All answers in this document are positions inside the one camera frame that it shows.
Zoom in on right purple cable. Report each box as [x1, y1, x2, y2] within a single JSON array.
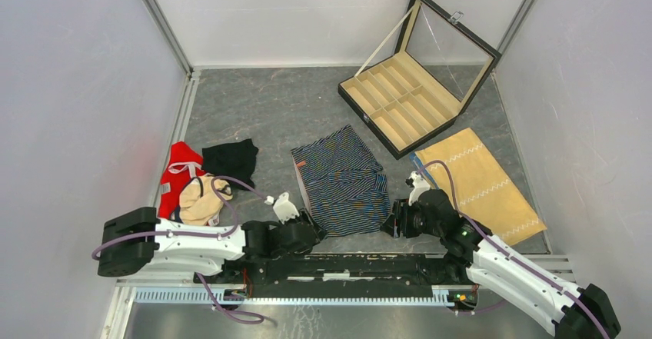
[[413, 159, 612, 339]]

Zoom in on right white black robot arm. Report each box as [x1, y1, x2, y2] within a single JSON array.
[[380, 189, 621, 338]]

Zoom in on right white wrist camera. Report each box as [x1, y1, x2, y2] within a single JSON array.
[[405, 171, 431, 206]]

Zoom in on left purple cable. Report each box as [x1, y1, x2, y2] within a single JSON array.
[[90, 175, 268, 327]]

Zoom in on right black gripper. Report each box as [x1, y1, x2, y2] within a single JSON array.
[[378, 198, 443, 239]]

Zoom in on black underwear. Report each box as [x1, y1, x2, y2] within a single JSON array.
[[201, 138, 259, 188]]

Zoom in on beige underwear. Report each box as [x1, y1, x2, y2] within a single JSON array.
[[170, 175, 232, 227]]

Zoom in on black compartment box glass lid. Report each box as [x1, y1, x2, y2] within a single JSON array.
[[337, 0, 504, 161]]

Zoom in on white cable tray strip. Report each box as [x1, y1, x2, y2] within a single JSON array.
[[134, 287, 454, 308]]

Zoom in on purple cable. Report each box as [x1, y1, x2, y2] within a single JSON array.
[[413, 159, 612, 339], [90, 175, 268, 327]]

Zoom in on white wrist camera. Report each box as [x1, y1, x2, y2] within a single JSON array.
[[264, 192, 300, 224], [405, 171, 431, 206]]

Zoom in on red underwear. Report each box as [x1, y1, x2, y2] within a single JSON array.
[[158, 141, 206, 219]]

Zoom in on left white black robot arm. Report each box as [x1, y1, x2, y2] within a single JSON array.
[[91, 207, 327, 284]]

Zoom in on tan cloth mat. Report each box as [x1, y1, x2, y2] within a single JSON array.
[[411, 128, 547, 245]]

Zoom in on blue striped boxer shorts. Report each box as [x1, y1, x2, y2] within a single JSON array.
[[291, 125, 391, 238]]

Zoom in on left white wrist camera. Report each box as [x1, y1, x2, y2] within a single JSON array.
[[264, 192, 300, 224]]

